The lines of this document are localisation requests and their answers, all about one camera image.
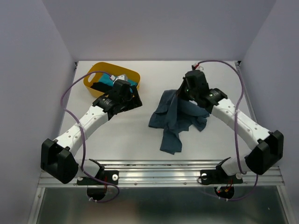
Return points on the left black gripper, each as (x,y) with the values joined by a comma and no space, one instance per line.
(136,101)

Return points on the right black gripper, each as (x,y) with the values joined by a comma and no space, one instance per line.
(180,92)

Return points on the dark blue-grey t shirt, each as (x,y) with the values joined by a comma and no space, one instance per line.
(174,116)

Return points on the yellow plastic basket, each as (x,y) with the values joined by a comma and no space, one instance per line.
(113,70)

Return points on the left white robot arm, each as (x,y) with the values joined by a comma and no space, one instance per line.
(58,155)

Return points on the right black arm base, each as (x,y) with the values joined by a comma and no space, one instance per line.
(210,176)

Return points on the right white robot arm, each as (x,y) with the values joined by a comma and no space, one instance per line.
(266,146)

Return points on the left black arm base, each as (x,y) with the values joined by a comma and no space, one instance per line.
(98,171)

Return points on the rolled black t shirt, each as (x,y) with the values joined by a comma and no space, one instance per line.
(99,86)

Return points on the rolled teal t shirt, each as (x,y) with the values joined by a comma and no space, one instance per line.
(105,78)

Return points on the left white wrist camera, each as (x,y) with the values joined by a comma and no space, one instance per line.
(120,77)

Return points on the aluminium right side rail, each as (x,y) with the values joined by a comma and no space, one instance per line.
(247,102)

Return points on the aluminium rail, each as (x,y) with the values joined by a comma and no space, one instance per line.
(247,102)
(159,173)

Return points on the aluminium front rail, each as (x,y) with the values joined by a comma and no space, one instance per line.
(159,173)

